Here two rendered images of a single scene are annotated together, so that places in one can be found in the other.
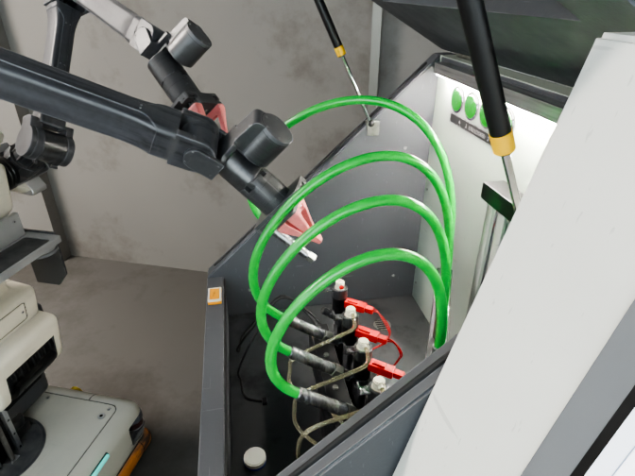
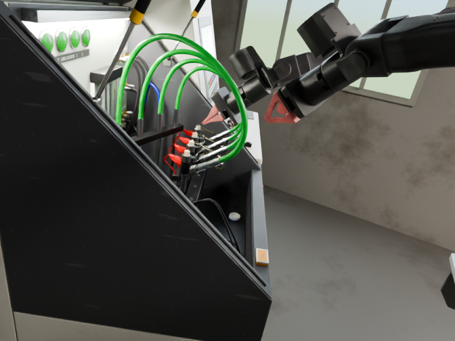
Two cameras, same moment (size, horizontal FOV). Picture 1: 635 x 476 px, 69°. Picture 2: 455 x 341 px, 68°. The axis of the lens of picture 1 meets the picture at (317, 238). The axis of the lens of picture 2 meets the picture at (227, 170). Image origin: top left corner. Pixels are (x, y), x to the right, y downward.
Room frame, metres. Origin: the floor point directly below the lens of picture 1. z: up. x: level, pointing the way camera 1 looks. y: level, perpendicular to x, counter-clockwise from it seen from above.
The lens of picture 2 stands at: (1.55, 0.23, 1.49)
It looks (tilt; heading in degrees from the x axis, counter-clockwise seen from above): 25 degrees down; 189
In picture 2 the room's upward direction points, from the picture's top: 10 degrees clockwise
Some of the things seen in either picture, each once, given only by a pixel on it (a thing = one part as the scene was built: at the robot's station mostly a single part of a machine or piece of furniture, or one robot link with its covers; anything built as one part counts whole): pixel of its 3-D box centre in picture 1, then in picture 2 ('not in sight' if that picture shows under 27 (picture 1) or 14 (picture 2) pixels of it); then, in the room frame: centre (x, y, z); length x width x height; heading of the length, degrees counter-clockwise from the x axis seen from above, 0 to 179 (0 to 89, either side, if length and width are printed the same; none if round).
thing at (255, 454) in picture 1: (254, 458); (234, 216); (0.54, 0.11, 0.84); 0.04 x 0.04 x 0.01
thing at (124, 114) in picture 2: not in sight; (124, 86); (0.50, -0.34, 1.20); 0.13 x 0.03 x 0.31; 10
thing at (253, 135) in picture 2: not in sight; (237, 130); (-0.02, -0.02, 0.96); 0.70 x 0.22 x 0.03; 10
